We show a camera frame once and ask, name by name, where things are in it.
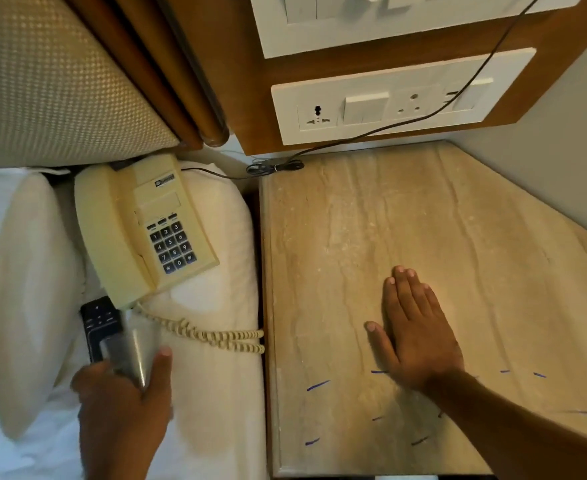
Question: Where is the person's left hand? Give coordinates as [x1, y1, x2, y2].
[70, 346, 174, 468]

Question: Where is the person's right hand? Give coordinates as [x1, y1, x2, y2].
[364, 266, 465, 395]

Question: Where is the black remote control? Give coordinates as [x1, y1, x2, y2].
[80, 296, 162, 389]

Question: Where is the person's right forearm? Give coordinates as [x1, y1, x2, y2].
[422, 369, 587, 480]

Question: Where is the person's left forearm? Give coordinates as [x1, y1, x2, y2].
[85, 462, 153, 480]

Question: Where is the large white pillow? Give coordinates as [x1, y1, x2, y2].
[53, 161, 270, 480]

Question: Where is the small white pillow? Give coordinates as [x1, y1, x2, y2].
[0, 172, 88, 441]

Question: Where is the cream push-button telephone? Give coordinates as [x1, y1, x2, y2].
[74, 154, 221, 311]

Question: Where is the beige padded headboard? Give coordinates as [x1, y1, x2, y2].
[0, 0, 181, 172]

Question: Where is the cream coiled telephone cord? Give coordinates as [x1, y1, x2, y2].
[133, 302, 266, 355]

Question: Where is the white socket and switch panel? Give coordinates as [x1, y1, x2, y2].
[271, 48, 537, 147]

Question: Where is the thin black cable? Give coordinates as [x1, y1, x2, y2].
[181, 0, 545, 178]

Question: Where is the brown wooden wall panel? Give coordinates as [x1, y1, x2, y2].
[166, 0, 587, 156]

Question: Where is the brown wooden headboard frame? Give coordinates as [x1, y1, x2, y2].
[61, 0, 231, 151]

